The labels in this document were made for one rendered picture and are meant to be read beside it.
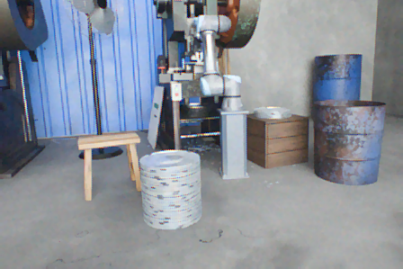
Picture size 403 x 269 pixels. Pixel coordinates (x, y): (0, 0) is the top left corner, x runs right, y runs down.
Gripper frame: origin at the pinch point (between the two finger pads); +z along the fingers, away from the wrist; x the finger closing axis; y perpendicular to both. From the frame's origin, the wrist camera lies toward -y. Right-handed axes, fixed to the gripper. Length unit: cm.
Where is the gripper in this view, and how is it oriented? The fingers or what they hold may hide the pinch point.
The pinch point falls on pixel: (199, 61)
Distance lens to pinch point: 249.1
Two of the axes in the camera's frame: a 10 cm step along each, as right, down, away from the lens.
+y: -2.9, -1.4, 9.5
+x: -9.6, 0.6, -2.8
